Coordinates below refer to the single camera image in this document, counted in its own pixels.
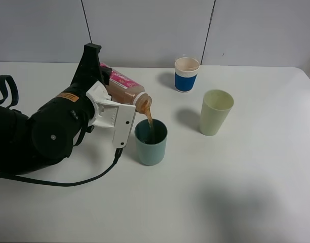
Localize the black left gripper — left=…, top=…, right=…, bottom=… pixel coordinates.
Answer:
left=59, top=43, right=111, bottom=106

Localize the clear plastic drink bottle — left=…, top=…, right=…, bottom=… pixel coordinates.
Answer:
left=107, top=69, right=152, bottom=114

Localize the teal plastic cup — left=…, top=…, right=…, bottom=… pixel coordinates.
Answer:
left=134, top=119, right=168, bottom=166

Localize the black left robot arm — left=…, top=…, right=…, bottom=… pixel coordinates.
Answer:
left=0, top=43, right=111, bottom=175

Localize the blue sleeved glass cup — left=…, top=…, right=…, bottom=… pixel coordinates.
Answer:
left=174, top=55, right=200, bottom=93

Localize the pale green plastic cup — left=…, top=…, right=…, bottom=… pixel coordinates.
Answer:
left=200, top=90, right=234, bottom=136

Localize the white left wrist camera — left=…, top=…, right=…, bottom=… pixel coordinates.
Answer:
left=86, top=81, right=135, bottom=148

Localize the black left camera cable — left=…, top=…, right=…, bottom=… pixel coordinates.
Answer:
left=0, top=147, right=124, bottom=188

